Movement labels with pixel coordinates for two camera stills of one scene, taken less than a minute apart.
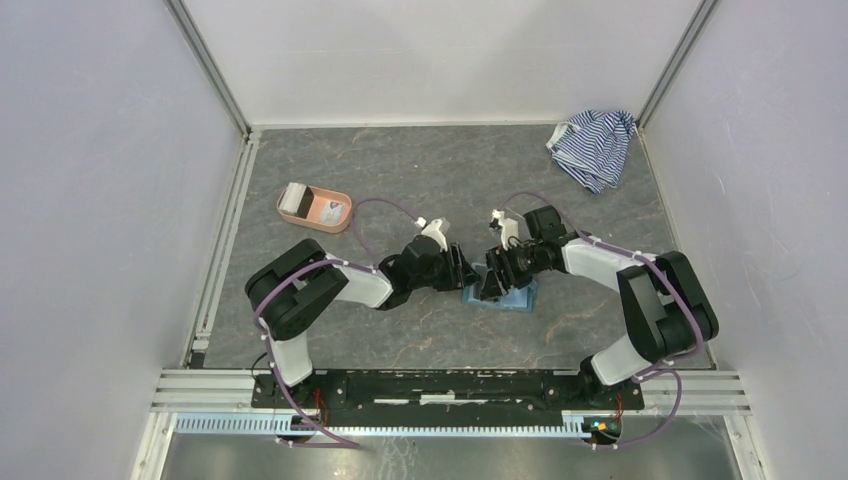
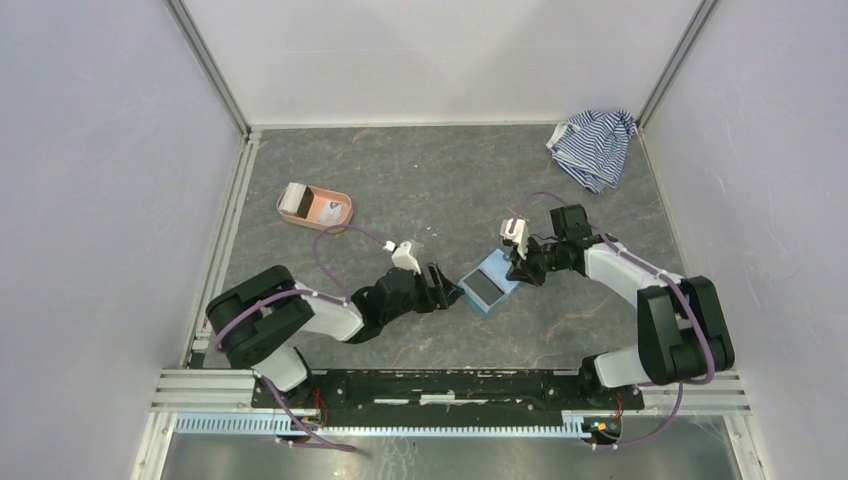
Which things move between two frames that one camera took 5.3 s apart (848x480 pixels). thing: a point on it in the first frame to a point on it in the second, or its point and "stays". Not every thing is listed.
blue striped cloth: x=592 y=146 stays
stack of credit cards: x=297 y=199 stays
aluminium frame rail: x=685 y=391 stays
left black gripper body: x=450 y=278 to x=426 y=299
